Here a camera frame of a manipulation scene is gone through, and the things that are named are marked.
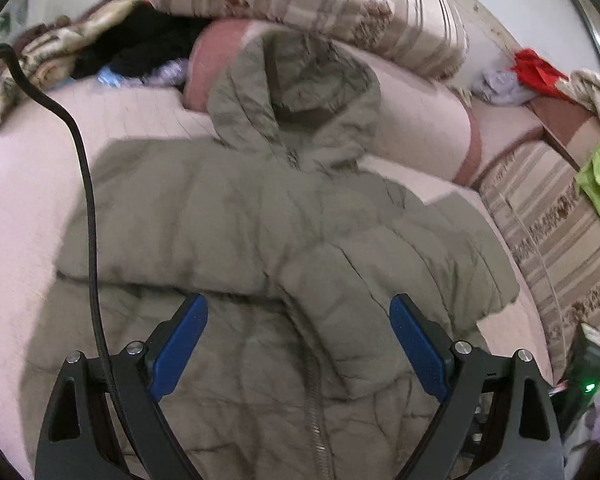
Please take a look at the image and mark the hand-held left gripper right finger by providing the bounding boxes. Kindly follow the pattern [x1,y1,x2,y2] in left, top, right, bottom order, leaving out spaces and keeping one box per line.
[389,294,566,480]

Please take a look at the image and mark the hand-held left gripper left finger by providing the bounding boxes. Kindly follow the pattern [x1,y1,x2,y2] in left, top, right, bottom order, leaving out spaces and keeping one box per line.
[36,294,209,480]

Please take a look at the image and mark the olive green puffer jacket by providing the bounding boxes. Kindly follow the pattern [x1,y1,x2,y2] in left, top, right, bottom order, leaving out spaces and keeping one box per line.
[20,27,521,480]

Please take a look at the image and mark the black clothes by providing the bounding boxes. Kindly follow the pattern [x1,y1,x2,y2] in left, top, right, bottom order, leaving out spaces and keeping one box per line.
[72,7,216,86]

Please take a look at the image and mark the striped floral sofa cushion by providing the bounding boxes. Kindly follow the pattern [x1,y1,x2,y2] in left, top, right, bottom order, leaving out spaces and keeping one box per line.
[480,105,600,381]

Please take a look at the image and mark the pink quilted bed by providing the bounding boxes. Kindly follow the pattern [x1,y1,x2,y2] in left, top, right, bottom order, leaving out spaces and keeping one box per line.
[0,80,556,480]

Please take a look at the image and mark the pink bolster pillow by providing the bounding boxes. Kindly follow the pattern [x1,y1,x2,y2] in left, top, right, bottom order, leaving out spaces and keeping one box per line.
[182,19,483,188]

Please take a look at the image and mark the white knitted cloth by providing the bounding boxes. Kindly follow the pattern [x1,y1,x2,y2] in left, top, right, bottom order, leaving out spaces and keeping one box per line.
[555,70,600,133]

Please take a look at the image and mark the grey cloth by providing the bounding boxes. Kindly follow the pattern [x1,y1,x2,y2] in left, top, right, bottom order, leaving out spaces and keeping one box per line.
[480,67,531,107]

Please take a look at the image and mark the clear plastic bottle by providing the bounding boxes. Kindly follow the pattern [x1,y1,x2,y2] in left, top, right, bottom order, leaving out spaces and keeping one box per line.
[140,57,191,88]

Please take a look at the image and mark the blue plastic bag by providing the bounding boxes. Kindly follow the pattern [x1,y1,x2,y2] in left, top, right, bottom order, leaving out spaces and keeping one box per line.
[97,67,131,88]

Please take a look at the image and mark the red cloth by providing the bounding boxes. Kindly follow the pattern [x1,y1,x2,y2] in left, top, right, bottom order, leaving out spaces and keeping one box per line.
[510,49,573,103]

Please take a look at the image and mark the brown patterned blanket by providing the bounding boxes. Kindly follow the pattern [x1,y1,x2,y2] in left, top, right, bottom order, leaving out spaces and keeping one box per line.
[0,0,151,131]

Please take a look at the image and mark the striped beige cushion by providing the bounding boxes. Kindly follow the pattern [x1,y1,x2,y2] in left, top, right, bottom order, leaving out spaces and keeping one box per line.
[150,0,471,81]

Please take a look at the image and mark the black cable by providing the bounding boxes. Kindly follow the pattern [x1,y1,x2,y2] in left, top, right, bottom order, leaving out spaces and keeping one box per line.
[0,43,131,441]

